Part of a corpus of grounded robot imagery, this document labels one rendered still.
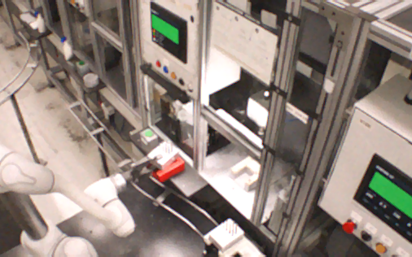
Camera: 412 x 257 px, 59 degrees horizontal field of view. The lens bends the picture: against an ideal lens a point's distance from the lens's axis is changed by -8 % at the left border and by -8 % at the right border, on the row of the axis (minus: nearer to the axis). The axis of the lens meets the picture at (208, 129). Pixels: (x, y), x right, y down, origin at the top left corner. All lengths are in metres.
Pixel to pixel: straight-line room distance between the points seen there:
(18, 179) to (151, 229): 0.97
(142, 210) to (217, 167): 0.47
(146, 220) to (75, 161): 1.46
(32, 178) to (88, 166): 2.06
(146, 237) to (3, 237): 1.38
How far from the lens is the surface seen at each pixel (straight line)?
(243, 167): 1.97
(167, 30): 1.64
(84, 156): 3.45
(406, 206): 1.15
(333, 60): 1.10
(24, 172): 1.31
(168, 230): 2.08
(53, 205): 3.18
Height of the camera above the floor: 2.43
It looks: 43 degrees down
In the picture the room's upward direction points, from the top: 3 degrees clockwise
